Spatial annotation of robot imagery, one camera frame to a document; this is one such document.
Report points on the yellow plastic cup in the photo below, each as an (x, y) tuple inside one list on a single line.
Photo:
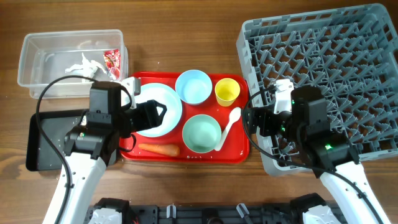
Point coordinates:
[(227, 90)]

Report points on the clear plastic waste bin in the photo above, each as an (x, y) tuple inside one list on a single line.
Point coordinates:
[(45, 56)]

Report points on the white plastic spoon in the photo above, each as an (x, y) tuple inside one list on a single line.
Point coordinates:
[(234, 116)]

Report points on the grey plastic dishwasher rack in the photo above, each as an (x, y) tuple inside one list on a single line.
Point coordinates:
[(349, 53)]

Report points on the red snack wrapper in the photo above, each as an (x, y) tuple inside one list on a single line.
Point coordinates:
[(112, 60)]

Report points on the black waste tray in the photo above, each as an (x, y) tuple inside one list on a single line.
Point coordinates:
[(46, 140)]

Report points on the white tissue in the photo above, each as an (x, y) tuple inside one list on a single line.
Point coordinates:
[(89, 69)]

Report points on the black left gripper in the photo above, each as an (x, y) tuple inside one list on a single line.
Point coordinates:
[(137, 115)]

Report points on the mint green bowl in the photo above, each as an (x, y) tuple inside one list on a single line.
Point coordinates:
[(201, 133)]

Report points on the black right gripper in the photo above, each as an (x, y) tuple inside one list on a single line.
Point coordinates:
[(259, 121)]

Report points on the red plastic tray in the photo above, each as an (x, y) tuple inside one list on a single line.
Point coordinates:
[(235, 149)]

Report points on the orange carrot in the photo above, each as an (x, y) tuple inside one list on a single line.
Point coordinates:
[(170, 150)]

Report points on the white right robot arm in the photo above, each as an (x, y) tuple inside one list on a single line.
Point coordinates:
[(329, 154)]

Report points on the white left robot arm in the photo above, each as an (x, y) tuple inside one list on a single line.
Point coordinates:
[(72, 196)]

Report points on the light blue plate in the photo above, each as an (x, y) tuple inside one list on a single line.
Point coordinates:
[(167, 96)]

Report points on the light blue bowl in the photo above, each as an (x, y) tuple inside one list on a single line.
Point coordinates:
[(193, 86)]

